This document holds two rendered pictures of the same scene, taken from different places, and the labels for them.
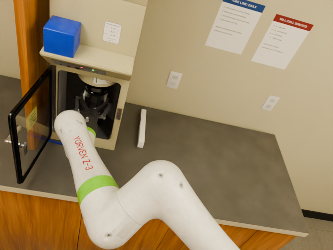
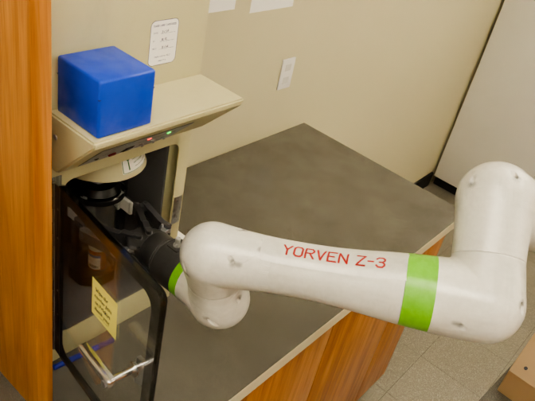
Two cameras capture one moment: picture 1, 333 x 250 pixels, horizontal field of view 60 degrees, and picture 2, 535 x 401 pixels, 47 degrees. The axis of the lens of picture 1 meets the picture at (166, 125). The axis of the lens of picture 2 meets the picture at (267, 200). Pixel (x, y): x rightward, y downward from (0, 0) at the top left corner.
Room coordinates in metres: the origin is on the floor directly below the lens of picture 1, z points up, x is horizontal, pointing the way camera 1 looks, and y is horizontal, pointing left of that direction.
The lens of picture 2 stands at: (0.06, 0.81, 1.97)
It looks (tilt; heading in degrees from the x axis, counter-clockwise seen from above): 33 degrees down; 317
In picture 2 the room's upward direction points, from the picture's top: 13 degrees clockwise
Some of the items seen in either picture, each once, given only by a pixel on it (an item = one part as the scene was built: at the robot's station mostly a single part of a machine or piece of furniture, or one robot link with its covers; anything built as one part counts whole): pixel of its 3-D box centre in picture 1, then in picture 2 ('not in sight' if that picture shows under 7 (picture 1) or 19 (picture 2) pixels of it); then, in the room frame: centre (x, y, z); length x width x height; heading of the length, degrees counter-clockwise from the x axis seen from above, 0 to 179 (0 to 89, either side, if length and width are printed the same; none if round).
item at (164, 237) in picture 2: (89, 116); (149, 244); (0.87, 0.33, 1.20); 0.09 x 0.08 x 0.07; 14
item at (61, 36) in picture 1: (62, 36); (106, 90); (0.85, 0.44, 1.56); 0.10 x 0.10 x 0.09; 13
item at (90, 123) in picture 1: (85, 128); (175, 262); (0.80, 0.31, 1.21); 0.09 x 0.06 x 0.12; 104
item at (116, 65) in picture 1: (88, 66); (151, 130); (0.87, 0.35, 1.46); 0.32 x 0.12 x 0.10; 103
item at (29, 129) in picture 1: (34, 127); (100, 328); (0.72, 0.49, 1.19); 0.30 x 0.01 x 0.40; 6
